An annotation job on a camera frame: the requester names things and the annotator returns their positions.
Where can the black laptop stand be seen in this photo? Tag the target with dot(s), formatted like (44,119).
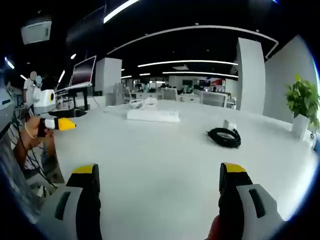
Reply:
(75,97)

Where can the ceiling air conditioner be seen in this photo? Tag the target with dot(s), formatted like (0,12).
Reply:
(37,32)

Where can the white plant pot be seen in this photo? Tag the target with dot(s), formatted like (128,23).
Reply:
(300,126)

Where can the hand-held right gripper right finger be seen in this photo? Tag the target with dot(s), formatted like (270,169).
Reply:
(245,200)

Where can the green potted plant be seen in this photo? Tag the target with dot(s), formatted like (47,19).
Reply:
(303,100)

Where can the person's left hand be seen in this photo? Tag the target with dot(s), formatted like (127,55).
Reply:
(42,131)

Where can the white worn device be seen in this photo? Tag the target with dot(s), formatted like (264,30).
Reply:
(5,107)

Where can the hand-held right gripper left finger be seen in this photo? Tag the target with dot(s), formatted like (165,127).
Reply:
(75,200)

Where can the person's right hand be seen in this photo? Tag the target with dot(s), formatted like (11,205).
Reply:
(214,228)

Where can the person's grey striped clothing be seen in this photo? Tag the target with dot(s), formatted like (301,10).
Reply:
(17,190)

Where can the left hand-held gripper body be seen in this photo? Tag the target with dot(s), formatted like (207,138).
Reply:
(43,101)

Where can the open silver laptop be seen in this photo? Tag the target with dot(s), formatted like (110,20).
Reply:
(82,72)

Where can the white desk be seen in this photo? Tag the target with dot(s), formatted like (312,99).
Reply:
(155,160)

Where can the white power strip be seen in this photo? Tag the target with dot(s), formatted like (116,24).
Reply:
(153,116)

